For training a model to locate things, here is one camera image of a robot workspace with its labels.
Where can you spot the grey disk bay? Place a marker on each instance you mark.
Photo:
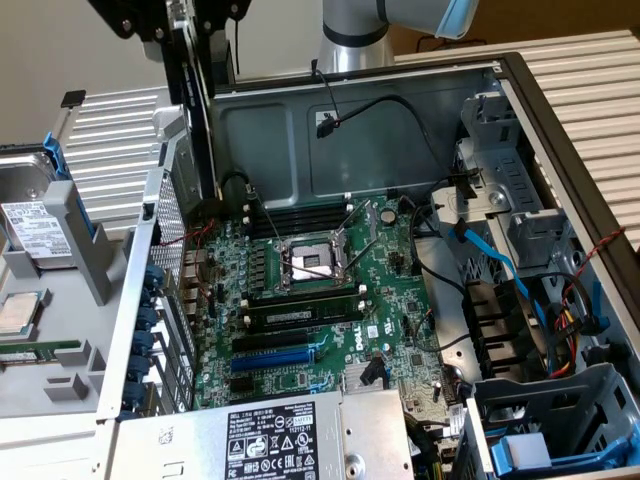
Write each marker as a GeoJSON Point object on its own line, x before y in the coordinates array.
{"type": "Point", "coordinates": [550, 400]}

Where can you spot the green Dell motherboard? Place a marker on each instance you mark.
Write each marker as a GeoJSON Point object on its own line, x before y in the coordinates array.
{"type": "Point", "coordinates": [390, 310]}

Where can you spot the blue slot latch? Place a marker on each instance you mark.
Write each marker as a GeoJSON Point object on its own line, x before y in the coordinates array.
{"type": "Point", "coordinates": [140, 370]}
{"type": "Point", "coordinates": [155, 277]}
{"type": "Point", "coordinates": [134, 395]}
{"type": "Point", "coordinates": [145, 342]}
{"type": "Point", "coordinates": [148, 316]}

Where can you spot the hard disk with blue caddy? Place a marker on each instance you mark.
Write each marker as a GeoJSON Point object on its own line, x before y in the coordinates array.
{"type": "Point", "coordinates": [25, 225]}

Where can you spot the grey parts rack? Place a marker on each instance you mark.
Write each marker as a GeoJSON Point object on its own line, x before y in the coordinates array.
{"type": "Point", "coordinates": [65, 300]}

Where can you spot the silver metal drive cage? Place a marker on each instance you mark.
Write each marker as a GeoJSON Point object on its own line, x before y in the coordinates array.
{"type": "Point", "coordinates": [520, 165]}

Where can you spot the thin metal locking lever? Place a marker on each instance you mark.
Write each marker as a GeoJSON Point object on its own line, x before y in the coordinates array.
{"type": "Point", "coordinates": [361, 256]}
{"type": "Point", "coordinates": [265, 212]}

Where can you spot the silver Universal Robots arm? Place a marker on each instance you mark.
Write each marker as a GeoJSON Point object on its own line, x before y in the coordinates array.
{"type": "Point", "coordinates": [350, 50]}

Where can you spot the black box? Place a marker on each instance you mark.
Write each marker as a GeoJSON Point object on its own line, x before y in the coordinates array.
{"type": "Point", "coordinates": [224, 60]}

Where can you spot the coin cell battery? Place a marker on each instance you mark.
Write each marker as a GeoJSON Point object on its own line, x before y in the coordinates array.
{"type": "Point", "coordinates": [388, 215]}

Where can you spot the short black expansion slot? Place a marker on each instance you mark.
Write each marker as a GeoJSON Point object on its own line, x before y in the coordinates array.
{"type": "Point", "coordinates": [241, 385]}

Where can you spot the silver post black cap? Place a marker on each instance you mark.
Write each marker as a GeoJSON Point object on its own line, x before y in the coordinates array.
{"type": "Point", "coordinates": [73, 98]}

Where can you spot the open metal PC case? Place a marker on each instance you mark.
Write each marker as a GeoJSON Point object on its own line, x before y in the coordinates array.
{"type": "Point", "coordinates": [280, 145]}

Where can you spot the black intrusion switch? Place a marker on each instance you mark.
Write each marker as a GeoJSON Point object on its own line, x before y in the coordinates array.
{"type": "Point", "coordinates": [147, 211]}

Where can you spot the blue expansion slot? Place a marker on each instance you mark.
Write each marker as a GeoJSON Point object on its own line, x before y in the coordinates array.
{"type": "Point", "coordinates": [270, 361]}

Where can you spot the silver chipset heatsink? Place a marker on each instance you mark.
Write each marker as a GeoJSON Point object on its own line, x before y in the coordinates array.
{"type": "Point", "coordinates": [352, 377]}

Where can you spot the silver power supply unit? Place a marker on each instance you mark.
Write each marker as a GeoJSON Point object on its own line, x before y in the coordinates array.
{"type": "Point", "coordinates": [200, 440]}

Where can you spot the CPU socket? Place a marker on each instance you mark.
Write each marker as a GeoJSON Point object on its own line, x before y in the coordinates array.
{"type": "Point", "coordinates": [310, 260]}

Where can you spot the green RAM stick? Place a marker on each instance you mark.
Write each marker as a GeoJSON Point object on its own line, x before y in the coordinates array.
{"type": "Point", "coordinates": [20, 357]}

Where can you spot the black case fan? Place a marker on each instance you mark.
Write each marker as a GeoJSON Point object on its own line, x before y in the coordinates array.
{"type": "Point", "coordinates": [495, 325]}

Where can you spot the metal socket cover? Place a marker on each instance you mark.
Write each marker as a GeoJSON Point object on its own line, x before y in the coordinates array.
{"type": "Point", "coordinates": [357, 215]}

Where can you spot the silver corner clamp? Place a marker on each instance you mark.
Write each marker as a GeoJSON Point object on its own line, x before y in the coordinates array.
{"type": "Point", "coordinates": [167, 125]}

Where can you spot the long black expansion slot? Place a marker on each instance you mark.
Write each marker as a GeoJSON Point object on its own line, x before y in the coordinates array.
{"type": "Point", "coordinates": [270, 342]}

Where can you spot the green graphics card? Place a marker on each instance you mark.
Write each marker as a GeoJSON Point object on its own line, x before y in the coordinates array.
{"type": "Point", "coordinates": [197, 125]}

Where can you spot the silver CPU chip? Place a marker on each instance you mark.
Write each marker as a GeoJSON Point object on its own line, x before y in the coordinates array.
{"type": "Point", "coordinates": [17, 312]}

